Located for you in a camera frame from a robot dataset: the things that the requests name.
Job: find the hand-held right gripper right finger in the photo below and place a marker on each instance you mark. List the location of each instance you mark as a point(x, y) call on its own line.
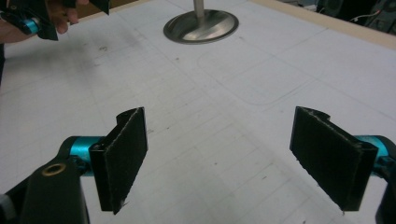
point(330, 155)

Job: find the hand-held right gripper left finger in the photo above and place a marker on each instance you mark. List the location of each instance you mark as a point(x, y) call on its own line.
point(120, 161)

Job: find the tall metal hook stand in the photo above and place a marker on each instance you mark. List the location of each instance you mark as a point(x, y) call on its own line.
point(199, 28)

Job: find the narrow black computer tower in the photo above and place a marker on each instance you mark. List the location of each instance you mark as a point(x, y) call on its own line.
point(331, 6)

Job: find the wide black computer tower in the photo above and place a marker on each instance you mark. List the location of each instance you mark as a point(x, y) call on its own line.
point(381, 15)

